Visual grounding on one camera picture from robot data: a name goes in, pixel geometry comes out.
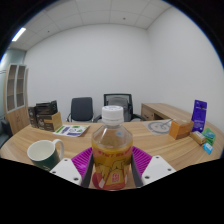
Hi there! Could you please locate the small beige box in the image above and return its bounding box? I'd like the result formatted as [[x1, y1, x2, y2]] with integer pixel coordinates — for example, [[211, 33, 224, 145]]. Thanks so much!
[[189, 130, 208, 146]]

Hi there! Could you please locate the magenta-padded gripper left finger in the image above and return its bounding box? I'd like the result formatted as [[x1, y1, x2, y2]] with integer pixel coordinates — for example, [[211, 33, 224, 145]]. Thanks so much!
[[49, 146, 95, 189]]

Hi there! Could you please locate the orange-brown box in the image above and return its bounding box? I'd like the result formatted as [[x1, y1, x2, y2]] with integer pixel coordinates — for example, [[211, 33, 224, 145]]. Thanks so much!
[[168, 119, 195, 140]]

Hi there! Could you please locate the black mesh-back office chair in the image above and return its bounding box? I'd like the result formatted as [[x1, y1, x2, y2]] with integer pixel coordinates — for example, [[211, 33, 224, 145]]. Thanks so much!
[[93, 93, 147, 123]]

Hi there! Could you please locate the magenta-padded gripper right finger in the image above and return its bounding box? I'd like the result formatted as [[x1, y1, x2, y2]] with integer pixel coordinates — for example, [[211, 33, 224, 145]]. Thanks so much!
[[129, 145, 177, 187]]

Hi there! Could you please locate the small blue box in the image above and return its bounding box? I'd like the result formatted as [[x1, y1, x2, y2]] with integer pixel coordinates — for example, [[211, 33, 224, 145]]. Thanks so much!
[[202, 142, 214, 155]]

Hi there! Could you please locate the round white disc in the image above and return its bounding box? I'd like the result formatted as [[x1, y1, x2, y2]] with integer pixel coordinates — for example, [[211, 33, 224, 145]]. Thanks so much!
[[147, 119, 174, 136]]

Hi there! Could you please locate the purple standing package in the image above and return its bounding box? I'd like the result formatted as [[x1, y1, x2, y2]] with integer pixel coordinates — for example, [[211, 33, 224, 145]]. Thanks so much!
[[191, 99, 208, 133]]

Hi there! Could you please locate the yellow-labelled clear drink bottle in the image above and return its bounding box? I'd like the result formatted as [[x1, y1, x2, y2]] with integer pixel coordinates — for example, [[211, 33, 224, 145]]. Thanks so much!
[[91, 105, 134, 191]]

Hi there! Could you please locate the white printed leaflet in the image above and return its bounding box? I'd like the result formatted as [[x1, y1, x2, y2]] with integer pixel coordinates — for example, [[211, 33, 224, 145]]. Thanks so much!
[[52, 124, 91, 138]]

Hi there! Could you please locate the black padded office chair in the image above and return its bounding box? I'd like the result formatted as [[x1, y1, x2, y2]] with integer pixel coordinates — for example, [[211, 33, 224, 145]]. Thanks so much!
[[65, 96, 95, 123]]

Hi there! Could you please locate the black flat box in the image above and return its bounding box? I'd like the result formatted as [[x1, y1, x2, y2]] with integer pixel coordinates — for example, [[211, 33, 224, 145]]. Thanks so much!
[[35, 100, 59, 116]]

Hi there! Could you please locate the wooden shelf unit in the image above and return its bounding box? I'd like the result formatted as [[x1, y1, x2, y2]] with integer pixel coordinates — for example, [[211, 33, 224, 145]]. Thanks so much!
[[3, 63, 30, 135]]

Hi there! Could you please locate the narrow ceiling light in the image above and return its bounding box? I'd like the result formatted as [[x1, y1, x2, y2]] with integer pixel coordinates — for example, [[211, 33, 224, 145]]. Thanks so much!
[[11, 27, 27, 43]]

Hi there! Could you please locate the tall dark printed box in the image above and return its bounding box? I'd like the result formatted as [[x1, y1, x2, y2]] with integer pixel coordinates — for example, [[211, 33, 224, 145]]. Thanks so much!
[[27, 105, 38, 129]]

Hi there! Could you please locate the green and white mug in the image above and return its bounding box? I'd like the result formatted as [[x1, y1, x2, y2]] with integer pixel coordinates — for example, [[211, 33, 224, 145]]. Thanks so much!
[[26, 138, 65, 172]]

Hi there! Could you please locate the brown cardboard box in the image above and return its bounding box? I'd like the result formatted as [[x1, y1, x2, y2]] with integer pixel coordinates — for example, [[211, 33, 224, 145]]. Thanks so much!
[[35, 111, 64, 133]]

